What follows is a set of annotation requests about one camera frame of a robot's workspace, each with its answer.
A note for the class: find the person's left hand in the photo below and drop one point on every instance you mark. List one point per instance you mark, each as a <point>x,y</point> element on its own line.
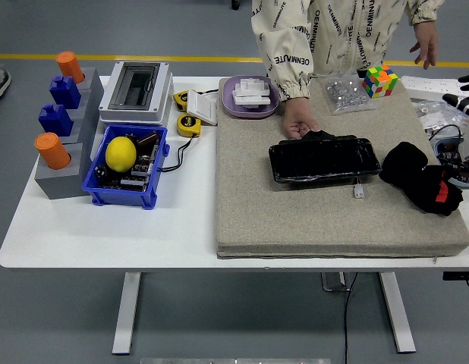
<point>426,41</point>

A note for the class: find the person's right hand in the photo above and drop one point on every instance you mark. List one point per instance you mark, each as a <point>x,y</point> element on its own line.
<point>299,119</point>

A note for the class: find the glossy black panel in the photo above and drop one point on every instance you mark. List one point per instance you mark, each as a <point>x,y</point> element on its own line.
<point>322,161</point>

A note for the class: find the black rag with red tag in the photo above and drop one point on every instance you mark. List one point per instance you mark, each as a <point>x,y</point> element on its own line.
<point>405,163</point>

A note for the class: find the person's left forearm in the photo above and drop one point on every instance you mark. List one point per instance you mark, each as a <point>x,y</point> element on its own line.
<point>426,11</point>

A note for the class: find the person's right forearm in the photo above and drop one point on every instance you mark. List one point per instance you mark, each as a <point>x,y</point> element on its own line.
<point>287,64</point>

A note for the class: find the clear bags of small parts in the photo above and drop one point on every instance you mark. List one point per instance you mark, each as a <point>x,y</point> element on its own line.
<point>433,115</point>

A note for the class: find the white power strip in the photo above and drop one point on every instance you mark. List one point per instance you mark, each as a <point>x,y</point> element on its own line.
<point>428,85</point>

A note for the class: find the clear bag of metal nuts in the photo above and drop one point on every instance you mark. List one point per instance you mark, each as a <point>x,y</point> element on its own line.
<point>346,95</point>

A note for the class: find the white plastic parts pile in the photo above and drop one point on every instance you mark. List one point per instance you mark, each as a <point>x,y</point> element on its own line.
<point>251,93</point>

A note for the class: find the blue-rimmed tray of electronics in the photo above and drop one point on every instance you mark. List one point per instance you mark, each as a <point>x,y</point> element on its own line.
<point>452,159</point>

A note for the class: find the multicolour puzzle cube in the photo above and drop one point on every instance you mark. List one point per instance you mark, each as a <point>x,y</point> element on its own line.
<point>379,81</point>

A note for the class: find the purple tray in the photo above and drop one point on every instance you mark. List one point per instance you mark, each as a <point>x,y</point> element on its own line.
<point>228,106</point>

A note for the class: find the person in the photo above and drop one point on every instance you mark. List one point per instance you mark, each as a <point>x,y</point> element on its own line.
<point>333,30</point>

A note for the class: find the white connector plug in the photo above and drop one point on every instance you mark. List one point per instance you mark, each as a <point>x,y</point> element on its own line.
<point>358,192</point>

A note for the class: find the grey-brown mat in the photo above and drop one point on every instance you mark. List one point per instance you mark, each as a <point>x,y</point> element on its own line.
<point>295,220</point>

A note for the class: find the yellow tape measure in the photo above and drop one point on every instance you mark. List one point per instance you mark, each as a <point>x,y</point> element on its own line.
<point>180,99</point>
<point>187,124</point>

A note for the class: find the black chair wheel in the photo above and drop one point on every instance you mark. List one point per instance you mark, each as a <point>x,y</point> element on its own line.
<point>235,4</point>

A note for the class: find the circuit board with capacitors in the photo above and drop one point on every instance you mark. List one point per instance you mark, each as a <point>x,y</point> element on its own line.
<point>141,167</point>

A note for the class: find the grey electrical distribution box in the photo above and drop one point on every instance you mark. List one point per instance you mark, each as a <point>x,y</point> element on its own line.
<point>136,91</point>

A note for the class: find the black box under table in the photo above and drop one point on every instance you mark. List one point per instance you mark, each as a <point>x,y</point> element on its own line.
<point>458,276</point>

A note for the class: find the yellow lemon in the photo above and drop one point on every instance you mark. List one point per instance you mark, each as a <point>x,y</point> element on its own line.
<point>120,154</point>

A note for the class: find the blue plastic bin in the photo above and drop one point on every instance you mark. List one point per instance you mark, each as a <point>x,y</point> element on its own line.
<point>120,197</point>

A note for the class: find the white table leg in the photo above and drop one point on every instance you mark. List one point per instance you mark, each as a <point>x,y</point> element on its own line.
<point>126,314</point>
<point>397,314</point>

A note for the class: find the orange cylinder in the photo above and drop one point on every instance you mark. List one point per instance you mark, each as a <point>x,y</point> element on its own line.
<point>52,151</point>
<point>69,67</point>

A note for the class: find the blue notched block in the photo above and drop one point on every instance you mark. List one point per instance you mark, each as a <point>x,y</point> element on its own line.
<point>64,93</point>
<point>55,120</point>

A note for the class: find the grey stepped block holder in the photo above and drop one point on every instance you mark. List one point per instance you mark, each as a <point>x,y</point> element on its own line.
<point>60,186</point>

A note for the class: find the white wall switch plate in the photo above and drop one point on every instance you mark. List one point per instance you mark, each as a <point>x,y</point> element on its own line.
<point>202,108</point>

